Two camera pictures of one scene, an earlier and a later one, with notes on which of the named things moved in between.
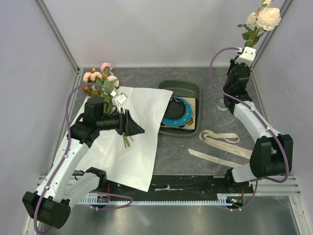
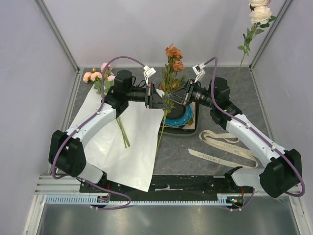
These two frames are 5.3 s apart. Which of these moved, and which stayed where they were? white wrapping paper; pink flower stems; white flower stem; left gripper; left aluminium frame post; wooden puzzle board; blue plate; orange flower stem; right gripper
Moved: left gripper; orange flower stem; white flower stem; right gripper
Stayed: blue plate; left aluminium frame post; wooden puzzle board; white wrapping paper; pink flower stems
